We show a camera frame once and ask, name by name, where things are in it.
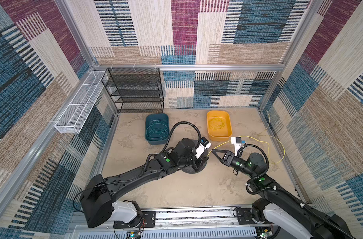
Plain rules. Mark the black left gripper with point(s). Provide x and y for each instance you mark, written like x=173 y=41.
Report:
x=199 y=161

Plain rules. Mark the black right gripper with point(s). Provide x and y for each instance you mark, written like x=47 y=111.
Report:
x=228 y=158

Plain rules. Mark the yellow plastic bin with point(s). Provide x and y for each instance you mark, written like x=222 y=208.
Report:
x=219 y=125

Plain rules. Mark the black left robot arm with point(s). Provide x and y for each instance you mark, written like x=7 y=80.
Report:
x=100 y=200

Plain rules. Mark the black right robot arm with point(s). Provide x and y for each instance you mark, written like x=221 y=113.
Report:
x=277 y=205

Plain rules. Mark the teal plastic bin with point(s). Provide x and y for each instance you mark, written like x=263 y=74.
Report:
x=157 y=129

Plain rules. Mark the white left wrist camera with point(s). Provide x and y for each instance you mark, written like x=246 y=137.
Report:
x=203 y=145

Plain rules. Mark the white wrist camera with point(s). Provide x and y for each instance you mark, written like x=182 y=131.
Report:
x=203 y=145
x=239 y=145

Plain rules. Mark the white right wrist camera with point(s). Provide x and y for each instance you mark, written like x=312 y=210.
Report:
x=239 y=145

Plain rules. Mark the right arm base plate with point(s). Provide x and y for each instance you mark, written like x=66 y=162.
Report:
x=244 y=215

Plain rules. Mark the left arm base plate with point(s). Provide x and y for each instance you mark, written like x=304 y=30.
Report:
x=145 y=219

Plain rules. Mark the black wire mesh shelf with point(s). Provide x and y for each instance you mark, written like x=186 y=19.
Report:
x=135 y=90

